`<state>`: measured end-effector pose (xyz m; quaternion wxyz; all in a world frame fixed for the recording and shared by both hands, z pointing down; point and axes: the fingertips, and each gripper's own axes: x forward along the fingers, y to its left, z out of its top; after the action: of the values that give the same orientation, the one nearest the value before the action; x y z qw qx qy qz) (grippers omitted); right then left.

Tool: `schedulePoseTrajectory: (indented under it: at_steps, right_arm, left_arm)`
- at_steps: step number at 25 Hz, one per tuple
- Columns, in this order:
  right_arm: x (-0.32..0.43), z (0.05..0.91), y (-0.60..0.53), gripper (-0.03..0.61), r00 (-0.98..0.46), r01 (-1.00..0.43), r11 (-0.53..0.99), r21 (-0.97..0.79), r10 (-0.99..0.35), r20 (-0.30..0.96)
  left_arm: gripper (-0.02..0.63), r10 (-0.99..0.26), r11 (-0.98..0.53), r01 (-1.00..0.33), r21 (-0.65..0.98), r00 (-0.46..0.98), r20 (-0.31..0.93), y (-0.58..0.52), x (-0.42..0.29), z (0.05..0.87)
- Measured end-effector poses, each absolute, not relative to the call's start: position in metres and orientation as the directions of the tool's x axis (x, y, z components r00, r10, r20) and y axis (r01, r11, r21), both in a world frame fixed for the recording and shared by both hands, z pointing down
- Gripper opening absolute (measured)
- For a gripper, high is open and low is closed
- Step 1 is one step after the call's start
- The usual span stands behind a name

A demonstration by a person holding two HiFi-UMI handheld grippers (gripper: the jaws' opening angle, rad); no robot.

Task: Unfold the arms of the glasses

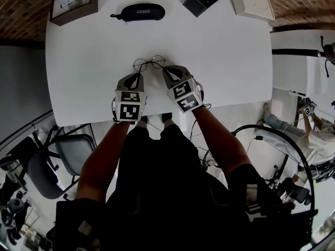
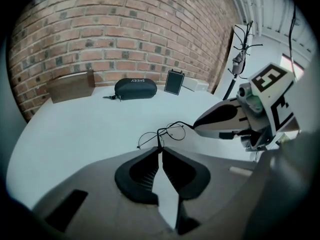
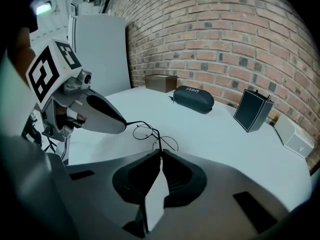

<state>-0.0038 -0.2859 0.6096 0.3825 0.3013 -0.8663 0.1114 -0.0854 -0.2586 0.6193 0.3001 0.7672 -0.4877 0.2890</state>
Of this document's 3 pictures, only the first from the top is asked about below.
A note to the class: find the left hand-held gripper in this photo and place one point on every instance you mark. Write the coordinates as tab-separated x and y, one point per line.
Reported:
129	106

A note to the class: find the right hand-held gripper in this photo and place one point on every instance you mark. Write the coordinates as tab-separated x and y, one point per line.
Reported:
185	95

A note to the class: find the wire-rimmed eyeglasses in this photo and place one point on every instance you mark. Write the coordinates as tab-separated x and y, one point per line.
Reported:
149	61

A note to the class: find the person's right forearm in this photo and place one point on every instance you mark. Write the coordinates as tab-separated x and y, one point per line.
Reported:
222	142

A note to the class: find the person's left forearm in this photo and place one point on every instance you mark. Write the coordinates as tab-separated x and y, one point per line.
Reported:
102	161

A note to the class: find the black zipped glasses case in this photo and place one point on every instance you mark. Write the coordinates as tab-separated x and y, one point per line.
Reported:
141	12

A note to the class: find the person's left shoe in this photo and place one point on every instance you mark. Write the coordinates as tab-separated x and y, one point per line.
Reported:
144	119

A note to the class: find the person's shoe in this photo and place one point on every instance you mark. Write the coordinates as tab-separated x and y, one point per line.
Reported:
144	119
167	118

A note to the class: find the person's right shoe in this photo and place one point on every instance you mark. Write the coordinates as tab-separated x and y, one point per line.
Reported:
167	118

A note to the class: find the black square pen holder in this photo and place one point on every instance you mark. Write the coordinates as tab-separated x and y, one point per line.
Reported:
195	4

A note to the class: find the brown open box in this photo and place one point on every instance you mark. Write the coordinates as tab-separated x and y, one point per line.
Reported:
78	15

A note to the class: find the black office chair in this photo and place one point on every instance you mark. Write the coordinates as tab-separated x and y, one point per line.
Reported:
73	153

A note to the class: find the silver wristwatch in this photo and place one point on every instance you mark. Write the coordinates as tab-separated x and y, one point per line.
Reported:
73	0

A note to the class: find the white rectangular box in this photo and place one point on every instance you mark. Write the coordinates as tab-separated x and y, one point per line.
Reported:
251	4

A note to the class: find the grey metal cabinet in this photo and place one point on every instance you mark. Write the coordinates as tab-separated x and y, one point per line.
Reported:
21	88

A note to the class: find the person's black clothing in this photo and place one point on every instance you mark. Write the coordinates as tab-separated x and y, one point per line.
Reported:
167	192

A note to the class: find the black coat stand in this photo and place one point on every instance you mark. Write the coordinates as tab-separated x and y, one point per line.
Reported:
293	52

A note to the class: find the grey cap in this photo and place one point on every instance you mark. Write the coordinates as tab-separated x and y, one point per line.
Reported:
331	52

